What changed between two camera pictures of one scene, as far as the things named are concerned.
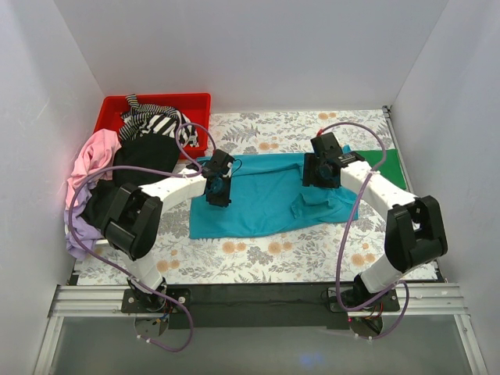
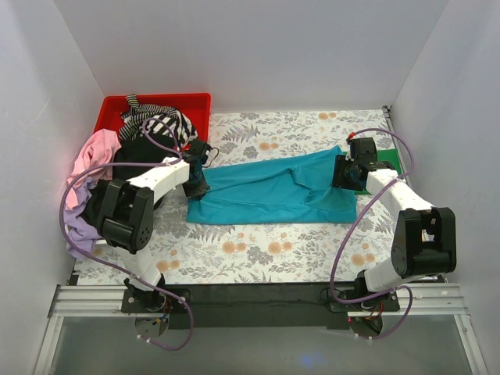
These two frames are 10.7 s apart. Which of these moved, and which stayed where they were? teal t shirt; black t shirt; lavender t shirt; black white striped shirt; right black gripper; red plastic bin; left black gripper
Moved: left black gripper; right black gripper; teal t shirt
Stayed: red plastic bin; lavender t shirt; black white striped shirt; black t shirt
